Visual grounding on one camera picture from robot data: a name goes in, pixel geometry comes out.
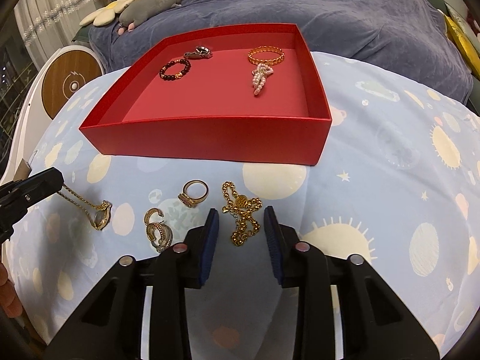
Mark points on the grey plush toy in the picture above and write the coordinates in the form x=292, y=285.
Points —
x=139, y=11

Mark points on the red cardboard box tray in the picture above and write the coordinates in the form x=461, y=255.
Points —
x=218, y=108

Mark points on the gold chain cuff bangle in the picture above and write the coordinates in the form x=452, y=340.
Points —
x=269, y=55

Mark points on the cream flower cushion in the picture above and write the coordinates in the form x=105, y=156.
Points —
x=105, y=15

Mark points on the grey patterned pillow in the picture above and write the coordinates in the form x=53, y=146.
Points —
x=463, y=25

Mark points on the blue grey velvet blanket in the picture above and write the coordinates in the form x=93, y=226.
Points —
x=407, y=37

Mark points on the gold silver hoop earrings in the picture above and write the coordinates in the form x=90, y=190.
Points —
x=158, y=233

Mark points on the silver metal clasp jewelry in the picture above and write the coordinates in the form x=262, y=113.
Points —
x=200, y=52

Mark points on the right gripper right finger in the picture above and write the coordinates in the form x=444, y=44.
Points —
x=272, y=233

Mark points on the gold yellow pillow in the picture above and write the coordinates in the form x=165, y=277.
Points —
x=463, y=44

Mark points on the round wooden white device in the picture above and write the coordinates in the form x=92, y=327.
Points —
x=61, y=77

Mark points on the light blue planet sheet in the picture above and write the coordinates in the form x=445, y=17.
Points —
x=397, y=182

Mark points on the left hand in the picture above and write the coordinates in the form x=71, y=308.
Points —
x=9, y=300

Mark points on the white curtain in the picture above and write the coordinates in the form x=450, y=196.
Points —
x=48, y=25

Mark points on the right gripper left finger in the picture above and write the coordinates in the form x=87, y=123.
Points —
x=209, y=239

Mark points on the green bed frame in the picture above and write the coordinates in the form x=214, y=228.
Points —
x=439, y=5

